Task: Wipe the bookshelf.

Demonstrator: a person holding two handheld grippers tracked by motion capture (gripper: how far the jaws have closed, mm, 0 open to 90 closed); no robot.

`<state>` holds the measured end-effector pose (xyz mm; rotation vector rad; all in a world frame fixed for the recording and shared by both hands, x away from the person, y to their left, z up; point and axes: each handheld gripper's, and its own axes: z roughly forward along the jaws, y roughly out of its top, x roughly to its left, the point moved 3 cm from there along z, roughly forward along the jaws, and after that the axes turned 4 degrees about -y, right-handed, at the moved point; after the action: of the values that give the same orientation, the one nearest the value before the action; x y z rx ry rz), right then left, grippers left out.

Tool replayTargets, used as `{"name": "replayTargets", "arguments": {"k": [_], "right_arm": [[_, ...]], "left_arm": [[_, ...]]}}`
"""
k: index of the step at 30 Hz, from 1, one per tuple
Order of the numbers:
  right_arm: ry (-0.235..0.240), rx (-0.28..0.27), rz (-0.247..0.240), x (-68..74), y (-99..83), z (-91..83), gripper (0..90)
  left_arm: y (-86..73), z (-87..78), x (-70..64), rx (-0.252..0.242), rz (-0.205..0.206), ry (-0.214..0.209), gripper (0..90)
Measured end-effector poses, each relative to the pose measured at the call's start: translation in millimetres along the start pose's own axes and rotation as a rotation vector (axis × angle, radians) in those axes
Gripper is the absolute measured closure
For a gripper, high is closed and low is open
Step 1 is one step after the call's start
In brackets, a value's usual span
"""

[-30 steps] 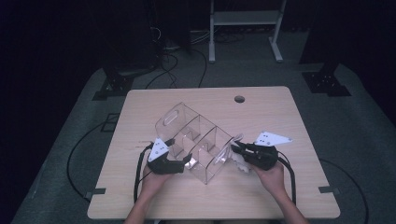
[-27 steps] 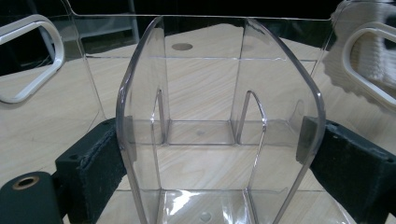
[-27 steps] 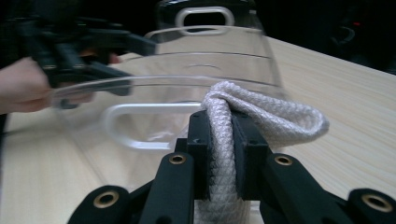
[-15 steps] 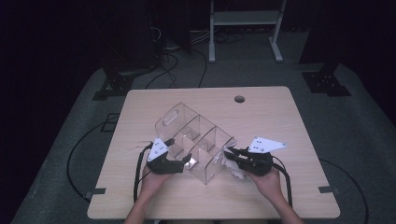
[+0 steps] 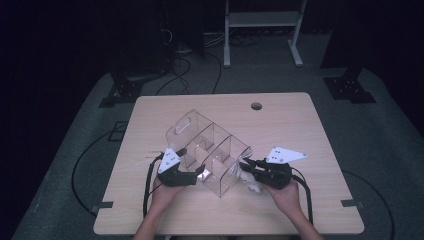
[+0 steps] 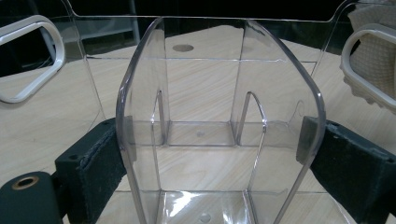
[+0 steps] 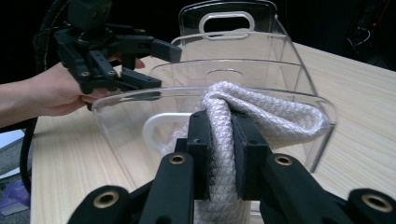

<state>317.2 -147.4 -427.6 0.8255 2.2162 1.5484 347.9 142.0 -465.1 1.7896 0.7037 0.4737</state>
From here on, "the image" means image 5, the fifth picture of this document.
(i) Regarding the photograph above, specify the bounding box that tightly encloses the grey tape strip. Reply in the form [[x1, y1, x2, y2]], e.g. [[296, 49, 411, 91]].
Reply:
[[340, 198, 365, 209], [89, 200, 115, 216]]

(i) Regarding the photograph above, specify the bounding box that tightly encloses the white cloth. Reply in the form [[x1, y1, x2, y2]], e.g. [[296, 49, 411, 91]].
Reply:
[[232, 162, 265, 194]]

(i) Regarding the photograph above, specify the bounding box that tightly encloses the bundle of dark cables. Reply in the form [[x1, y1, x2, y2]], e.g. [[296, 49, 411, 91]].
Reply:
[[229, 32, 264, 48]]

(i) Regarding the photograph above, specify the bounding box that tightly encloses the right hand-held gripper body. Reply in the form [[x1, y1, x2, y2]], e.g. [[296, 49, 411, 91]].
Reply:
[[254, 146, 309, 191]]

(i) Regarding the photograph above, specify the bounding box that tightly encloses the clear acrylic divided organizer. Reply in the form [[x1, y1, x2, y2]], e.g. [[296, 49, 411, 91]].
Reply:
[[165, 108, 254, 199]]

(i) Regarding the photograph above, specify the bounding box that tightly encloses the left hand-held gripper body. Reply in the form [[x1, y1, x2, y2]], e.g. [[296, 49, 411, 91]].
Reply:
[[157, 147, 197, 188]]

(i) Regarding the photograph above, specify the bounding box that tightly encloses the white metal stand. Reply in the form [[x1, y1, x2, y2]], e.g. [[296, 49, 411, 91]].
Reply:
[[222, 0, 308, 69]]

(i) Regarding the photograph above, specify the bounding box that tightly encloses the person's left hand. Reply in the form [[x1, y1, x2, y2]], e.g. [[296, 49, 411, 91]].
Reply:
[[151, 181, 185, 215]]

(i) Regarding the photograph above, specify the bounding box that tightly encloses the left hand-held gripper cable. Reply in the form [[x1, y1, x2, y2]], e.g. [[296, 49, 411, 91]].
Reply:
[[142, 152, 165, 218]]

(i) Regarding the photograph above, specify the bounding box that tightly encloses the black floor cable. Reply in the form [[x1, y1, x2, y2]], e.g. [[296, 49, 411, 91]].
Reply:
[[155, 55, 193, 96], [341, 169, 397, 240], [70, 129, 118, 215], [203, 50, 223, 95]]

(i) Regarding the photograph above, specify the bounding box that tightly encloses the hand-held gripper cable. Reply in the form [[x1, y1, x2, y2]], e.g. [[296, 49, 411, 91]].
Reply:
[[289, 165, 315, 225], [142, 152, 165, 218]]

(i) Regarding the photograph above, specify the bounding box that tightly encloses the black stand base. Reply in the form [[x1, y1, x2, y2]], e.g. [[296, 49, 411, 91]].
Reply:
[[98, 70, 145, 109], [320, 0, 377, 105]]

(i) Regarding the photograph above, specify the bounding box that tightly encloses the right hand-held gripper cable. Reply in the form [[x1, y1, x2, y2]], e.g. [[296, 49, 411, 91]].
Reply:
[[289, 165, 315, 225]]

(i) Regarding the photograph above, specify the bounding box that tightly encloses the person's right hand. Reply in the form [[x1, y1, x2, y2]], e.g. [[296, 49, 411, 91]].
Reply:
[[262, 181, 304, 218]]

